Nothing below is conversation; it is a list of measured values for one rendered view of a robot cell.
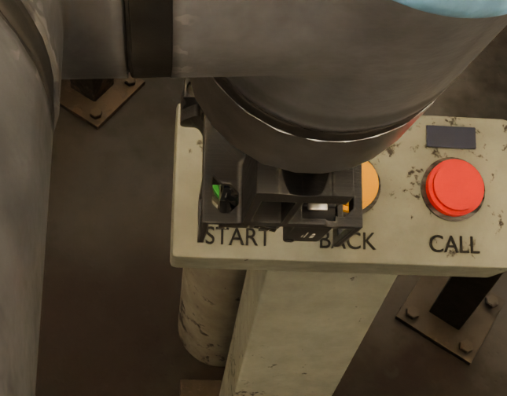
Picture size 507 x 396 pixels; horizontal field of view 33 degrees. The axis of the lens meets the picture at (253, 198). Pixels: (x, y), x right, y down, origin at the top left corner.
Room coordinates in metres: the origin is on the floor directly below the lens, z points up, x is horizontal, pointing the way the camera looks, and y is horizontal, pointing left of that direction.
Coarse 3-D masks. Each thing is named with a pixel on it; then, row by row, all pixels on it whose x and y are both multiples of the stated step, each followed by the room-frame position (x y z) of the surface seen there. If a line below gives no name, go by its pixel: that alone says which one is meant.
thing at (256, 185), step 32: (224, 160) 0.22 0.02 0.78; (256, 160) 0.18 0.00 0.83; (224, 192) 0.21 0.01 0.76; (256, 192) 0.17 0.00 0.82; (288, 192) 0.17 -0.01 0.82; (320, 192) 0.18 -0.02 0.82; (352, 192) 0.18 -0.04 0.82; (224, 224) 0.19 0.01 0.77; (256, 224) 0.19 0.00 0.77; (288, 224) 0.19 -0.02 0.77; (320, 224) 0.20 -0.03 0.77; (352, 224) 0.20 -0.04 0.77
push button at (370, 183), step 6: (366, 162) 0.36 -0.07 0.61; (366, 168) 0.35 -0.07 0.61; (372, 168) 0.35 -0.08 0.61; (366, 174) 0.35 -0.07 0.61; (372, 174) 0.35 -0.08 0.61; (366, 180) 0.34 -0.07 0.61; (372, 180) 0.34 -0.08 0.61; (366, 186) 0.34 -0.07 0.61; (372, 186) 0.34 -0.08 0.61; (378, 186) 0.34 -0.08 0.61; (366, 192) 0.33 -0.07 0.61; (372, 192) 0.33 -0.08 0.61; (366, 198) 0.33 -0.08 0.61; (372, 198) 0.33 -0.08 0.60; (348, 204) 0.32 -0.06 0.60; (366, 204) 0.33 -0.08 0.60; (348, 210) 0.32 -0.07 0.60
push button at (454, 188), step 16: (448, 160) 0.37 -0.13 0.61; (432, 176) 0.36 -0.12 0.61; (448, 176) 0.36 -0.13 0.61; (464, 176) 0.36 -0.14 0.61; (480, 176) 0.36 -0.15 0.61; (432, 192) 0.35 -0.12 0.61; (448, 192) 0.35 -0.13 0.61; (464, 192) 0.35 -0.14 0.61; (480, 192) 0.35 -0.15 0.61; (448, 208) 0.34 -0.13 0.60; (464, 208) 0.34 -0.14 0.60
